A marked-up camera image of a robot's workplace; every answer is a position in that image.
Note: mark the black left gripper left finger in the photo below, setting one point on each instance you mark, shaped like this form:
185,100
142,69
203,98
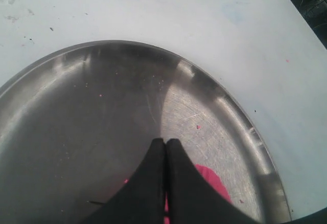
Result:
142,198

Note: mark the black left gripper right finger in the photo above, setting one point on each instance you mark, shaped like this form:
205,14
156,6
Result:
191,199

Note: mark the pink dough lump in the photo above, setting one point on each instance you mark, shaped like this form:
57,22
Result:
210,177

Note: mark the round steel plate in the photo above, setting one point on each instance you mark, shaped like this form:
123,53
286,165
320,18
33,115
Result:
77,123

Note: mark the dark background equipment clutter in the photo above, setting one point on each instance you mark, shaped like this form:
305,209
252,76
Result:
306,4

